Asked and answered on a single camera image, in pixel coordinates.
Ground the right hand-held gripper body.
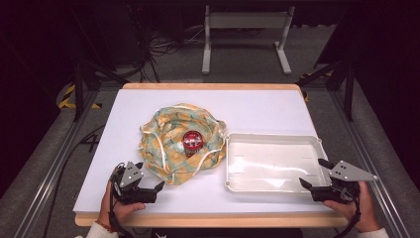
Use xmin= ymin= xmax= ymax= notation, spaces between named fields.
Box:
xmin=311 ymin=160 xmax=379 ymax=203

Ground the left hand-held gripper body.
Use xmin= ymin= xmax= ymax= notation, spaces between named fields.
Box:
xmin=111 ymin=161 xmax=158 ymax=205

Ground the white plastic tray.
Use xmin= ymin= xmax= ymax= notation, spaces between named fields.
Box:
xmin=224 ymin=132 xmax=332 ymax=194

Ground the green yellow patterned cloth bag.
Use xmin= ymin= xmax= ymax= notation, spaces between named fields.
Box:
xmin=138 ymin=102 xmax=229 ymax=186

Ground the red can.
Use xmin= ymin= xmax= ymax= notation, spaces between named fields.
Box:
xmin=181 ymin=130 xmax=204 ymax=159

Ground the person's left hand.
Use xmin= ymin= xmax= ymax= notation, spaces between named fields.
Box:
xmin=98 ymin=180 xmax=148 ymax=229

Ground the person's right hand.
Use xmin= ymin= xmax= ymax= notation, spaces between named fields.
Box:
xmin=323 ymin=180 xmax=381 ymax=233

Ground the black tripod stand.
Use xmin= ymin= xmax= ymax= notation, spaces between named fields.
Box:
xmin=69 ymin=49 xmax=131 ymax=123
xmin=296 ymin=49 xmax=357 ymax=123

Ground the white table mat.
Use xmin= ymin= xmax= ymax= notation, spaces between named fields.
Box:
xmin=72 ymin=87 xmax=335 ymax=215

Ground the yellow black hazard tape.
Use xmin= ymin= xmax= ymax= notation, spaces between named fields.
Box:
xmin=57 ymin=83 xmax=102 ymax=110

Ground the white metal stand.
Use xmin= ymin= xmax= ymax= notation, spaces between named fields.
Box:
xmin=201 ymin=4 xmax=296 ymax=76

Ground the aluminium frame rail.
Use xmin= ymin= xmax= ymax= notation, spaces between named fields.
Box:
xmin=328 ymin=88 xmax=412 ymax=238
xmin=12 ymin=88 xmax=101 ymax=238

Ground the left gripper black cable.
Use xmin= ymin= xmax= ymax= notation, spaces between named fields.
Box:
xmin=108 ymin=172 xmax=134 ymax=238

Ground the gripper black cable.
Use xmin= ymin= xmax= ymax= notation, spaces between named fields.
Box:
xmin=108 ymin=172 xmax=134 ymax=238
xmin=332 ymin=189 xmax=364 ymax=238

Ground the red bracelet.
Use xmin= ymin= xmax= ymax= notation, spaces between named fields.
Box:
xmin=96 ymin=219 xmax=117 ymax=233

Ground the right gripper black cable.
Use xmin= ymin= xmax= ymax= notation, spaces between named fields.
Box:
xmin=332 ymin=189 xmax=364 ymax=238

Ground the bundle of black floor cables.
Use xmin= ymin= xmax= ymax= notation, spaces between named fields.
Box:
xmin=130 ymin=19 xmax=206 ymax=84

